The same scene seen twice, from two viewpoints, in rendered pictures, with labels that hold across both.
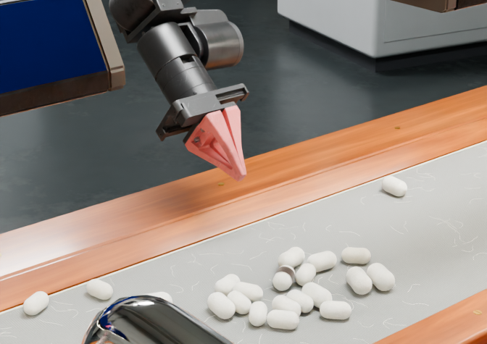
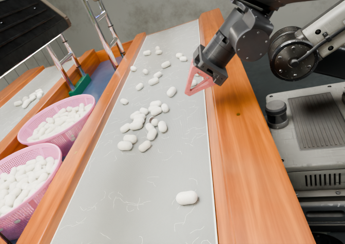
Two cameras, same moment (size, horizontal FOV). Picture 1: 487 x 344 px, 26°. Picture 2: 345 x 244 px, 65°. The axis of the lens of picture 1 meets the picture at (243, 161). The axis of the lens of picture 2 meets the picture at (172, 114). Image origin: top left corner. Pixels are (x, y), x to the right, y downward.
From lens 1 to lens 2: 1.55 m
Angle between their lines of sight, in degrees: 117
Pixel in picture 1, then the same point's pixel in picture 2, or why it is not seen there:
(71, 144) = not seen: outside the picture
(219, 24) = (242, 27)
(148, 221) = (218, 89)
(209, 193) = (231, 108)
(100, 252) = not seen: hidden behind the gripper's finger
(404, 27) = not seen: outside the picture
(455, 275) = (104, 176)
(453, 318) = (82, 145)
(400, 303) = (113, 149)
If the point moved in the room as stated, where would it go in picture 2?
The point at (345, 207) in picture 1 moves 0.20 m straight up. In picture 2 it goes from (193, 168) to (157, 78)
